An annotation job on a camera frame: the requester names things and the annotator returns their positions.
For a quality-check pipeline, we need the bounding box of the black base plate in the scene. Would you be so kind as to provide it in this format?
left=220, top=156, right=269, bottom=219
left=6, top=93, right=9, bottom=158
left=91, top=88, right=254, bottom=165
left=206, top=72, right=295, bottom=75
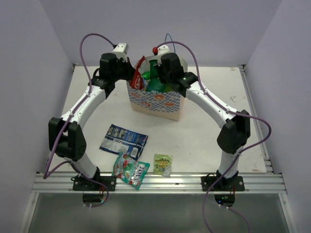
left=70, top=175, right=117, bottom=191
left=201, top=172, right=244, bottom=192

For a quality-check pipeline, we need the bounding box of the blue snack packet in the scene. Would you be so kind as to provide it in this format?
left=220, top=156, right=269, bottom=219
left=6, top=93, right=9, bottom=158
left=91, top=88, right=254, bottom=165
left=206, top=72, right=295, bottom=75
left=99, top=124, right=148, bottom=161

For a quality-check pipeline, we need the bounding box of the green Real chips bag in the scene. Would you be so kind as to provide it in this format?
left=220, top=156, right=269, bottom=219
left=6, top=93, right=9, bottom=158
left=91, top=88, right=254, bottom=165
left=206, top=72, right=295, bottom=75
left=144, top=60, right=173, bottom=93

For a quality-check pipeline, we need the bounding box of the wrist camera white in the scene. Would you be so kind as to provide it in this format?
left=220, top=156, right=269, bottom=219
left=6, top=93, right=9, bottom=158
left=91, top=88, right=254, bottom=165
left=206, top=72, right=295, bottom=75
left=151, top=45, right=171, bottom=66
left=112, top=43, right=129, bottom=62

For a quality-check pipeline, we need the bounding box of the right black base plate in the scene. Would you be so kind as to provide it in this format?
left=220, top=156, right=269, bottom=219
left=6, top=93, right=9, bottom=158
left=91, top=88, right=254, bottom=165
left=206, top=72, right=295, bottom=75
left=201, top=172, right=244, bottom=192

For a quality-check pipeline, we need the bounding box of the red Chuba chips bag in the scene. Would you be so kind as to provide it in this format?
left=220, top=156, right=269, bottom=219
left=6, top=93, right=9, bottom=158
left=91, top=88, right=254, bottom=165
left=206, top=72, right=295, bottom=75
left=130, top=56, right=150, bottom=90

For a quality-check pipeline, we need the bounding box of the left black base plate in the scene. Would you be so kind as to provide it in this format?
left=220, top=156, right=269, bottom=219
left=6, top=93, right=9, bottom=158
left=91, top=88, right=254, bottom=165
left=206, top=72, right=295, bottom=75
left=70, top=175, right=117, bottom=191

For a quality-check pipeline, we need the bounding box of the Fox's candy packet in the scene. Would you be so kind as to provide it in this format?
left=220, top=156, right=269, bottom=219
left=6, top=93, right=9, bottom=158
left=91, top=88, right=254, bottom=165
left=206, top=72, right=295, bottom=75
left=112, top=153, right=150, bottom=190

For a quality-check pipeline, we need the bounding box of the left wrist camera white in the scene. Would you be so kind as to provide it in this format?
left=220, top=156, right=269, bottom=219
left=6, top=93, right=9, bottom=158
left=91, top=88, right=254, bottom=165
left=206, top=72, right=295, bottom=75
left=112, top=43, right=129, bottom=62

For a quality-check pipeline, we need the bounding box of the green Chuba cassava chips bag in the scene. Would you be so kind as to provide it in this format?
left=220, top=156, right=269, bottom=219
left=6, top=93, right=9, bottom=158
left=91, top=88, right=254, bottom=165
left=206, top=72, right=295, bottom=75
left=141, top=71, right=151, bottom=82

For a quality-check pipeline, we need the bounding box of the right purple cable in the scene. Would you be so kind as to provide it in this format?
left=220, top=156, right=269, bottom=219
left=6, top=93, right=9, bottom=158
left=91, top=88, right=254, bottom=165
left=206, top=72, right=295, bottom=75
left=155, top=41, right=272, bottom=233

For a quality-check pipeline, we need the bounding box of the checkered paper bag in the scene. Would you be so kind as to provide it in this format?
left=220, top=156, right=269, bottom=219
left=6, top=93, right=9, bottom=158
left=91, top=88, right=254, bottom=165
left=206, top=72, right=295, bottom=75
left=126, top=33, right=188, bottom=122

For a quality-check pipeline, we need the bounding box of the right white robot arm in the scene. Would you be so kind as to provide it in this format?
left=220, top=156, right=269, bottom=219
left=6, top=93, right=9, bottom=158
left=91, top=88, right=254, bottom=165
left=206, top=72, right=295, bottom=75
left=157, top=52, right=250, bottom=191

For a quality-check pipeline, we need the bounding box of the aluminium mounting rail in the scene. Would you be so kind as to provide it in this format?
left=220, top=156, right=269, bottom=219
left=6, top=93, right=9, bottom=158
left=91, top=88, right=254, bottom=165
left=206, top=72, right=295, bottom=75
left=31, top=172, right=286, bottom=194

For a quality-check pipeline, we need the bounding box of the small yellow-green candy packet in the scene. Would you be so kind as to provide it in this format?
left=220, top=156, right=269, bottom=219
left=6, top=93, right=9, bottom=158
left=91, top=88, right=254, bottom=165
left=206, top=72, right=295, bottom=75
left=153, top=154, right=173, bottom=177

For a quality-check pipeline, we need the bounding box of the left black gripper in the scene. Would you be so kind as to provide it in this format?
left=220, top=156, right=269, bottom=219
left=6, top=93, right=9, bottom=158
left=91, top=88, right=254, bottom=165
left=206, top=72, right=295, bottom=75
left=111, top=56, right=136, bottom=82

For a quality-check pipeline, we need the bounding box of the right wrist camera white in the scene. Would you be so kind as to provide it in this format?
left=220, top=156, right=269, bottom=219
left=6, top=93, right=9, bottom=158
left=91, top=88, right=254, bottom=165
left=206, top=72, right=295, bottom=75
left=151, top=45, right=171, bottom=66

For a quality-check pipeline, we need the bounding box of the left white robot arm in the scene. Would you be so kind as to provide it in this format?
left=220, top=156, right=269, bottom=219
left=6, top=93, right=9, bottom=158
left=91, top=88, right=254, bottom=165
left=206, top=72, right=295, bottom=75
left=48, top=50, right=135, bottom=191

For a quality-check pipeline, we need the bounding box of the purple cable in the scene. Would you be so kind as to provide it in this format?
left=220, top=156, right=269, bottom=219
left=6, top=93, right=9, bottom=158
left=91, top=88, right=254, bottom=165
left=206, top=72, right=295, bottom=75
left=43, top=33, right=115, bottom=208
left=155, top=41, right=272, bottom=233

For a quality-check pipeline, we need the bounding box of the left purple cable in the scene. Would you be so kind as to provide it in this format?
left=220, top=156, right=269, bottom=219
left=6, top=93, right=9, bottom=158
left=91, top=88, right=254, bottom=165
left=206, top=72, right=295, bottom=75
left=43, top=33, right=115, bottom=208

